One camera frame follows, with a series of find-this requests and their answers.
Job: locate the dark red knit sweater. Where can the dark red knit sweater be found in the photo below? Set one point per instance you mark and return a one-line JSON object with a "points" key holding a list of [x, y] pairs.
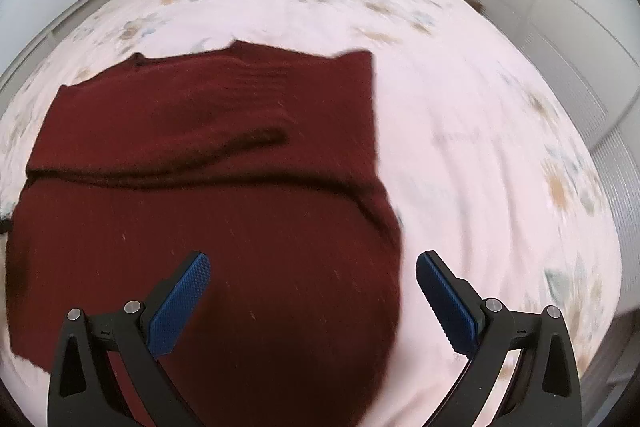
{"points": [[210, 167]]}

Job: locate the floral bed cover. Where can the floral bed cover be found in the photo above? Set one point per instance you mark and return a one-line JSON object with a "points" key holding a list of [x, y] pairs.
{"points": [[475, 107]]}

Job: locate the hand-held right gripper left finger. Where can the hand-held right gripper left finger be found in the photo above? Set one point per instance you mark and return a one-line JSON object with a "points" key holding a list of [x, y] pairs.
{"points": [[180, 307]]}

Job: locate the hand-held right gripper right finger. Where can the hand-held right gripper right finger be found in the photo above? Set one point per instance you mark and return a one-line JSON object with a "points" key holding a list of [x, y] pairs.
{"points": [[447, 302]]}

